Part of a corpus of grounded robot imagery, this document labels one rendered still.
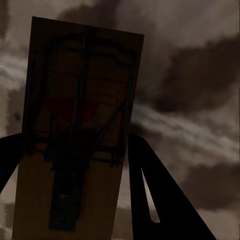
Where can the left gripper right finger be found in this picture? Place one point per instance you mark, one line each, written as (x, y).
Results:
(178, 218)

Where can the mousetrap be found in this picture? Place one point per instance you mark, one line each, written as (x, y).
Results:
(80, 89)

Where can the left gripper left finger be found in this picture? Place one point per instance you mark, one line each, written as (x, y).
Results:
(10, 156)

